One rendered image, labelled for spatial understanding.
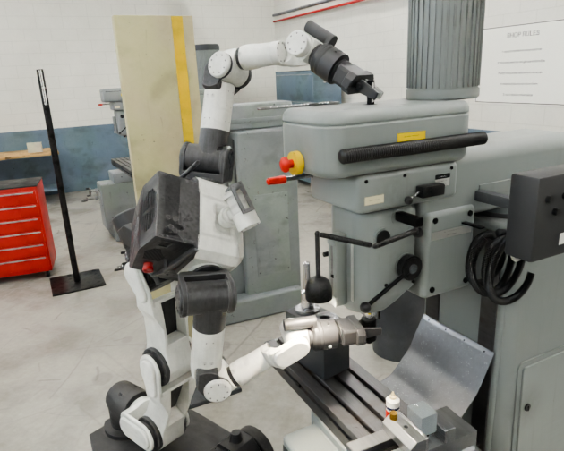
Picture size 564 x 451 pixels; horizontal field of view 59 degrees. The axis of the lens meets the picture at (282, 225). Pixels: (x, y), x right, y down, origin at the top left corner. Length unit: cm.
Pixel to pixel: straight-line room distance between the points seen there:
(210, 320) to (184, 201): 33
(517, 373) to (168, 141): 208
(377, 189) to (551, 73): 501
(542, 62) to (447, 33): 484
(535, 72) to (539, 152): 461
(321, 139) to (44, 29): 916
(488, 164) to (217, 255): 81
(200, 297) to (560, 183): 92
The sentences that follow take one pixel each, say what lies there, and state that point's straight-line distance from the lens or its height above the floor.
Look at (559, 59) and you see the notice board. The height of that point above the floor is 199.
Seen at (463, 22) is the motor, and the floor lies 208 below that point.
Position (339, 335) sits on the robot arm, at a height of 123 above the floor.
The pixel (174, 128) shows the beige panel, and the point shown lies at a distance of 293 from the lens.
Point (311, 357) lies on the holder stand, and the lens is 183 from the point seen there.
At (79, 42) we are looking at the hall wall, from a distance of 1019.
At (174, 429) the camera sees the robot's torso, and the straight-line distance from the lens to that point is 209.
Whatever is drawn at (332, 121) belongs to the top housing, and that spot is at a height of 187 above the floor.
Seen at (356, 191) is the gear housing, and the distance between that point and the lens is 125.
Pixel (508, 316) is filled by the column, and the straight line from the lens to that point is 170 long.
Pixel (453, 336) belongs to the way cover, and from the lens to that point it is 184.
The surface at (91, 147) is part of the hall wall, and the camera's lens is 1021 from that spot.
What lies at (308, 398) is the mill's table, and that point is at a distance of 182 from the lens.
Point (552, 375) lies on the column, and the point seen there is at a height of 98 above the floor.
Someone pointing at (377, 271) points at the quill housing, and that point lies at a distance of 137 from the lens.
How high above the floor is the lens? 198
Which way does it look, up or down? 17 degrees down
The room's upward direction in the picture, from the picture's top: 3 degrees counter-clockwise
